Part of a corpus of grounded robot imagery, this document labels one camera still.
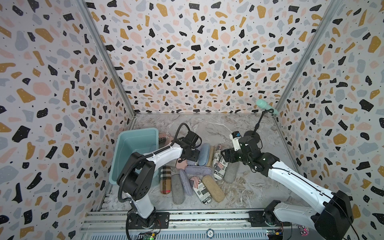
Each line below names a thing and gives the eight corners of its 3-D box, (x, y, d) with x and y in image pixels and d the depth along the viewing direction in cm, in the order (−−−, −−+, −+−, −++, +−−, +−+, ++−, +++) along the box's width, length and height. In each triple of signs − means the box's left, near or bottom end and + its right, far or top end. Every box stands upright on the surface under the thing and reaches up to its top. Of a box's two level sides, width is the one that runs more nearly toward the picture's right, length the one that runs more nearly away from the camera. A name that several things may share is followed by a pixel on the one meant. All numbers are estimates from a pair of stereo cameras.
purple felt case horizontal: (184, 175, 89) (184, 172, 86) (185, 168, 92) (185, 165, 88) (211, 175, 89) (211, 172, 86) (211, 168, 92) (211, 165, 89)
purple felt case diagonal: (188, 197, 82) (187, 194, 78) (179, 173, 91) (178, 170, 87) (193, 194, 83) (193, 191, 79) (184, 171, 92) (184, 168, 88)
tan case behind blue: (206, 166, 92) (206, 164, 91) (209, 147, 102) (209, 145, 100) (211, 167, 92) (211, 165, 90) (214, 147, 101) (215, 145, 100)
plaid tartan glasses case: (160, 195, 83) (159, 193, 80) (161, 168, 93) (160, 166, 90) (171, 193, 83) (170, 191, 81) (171, 167, 93) (170, 165, 91)
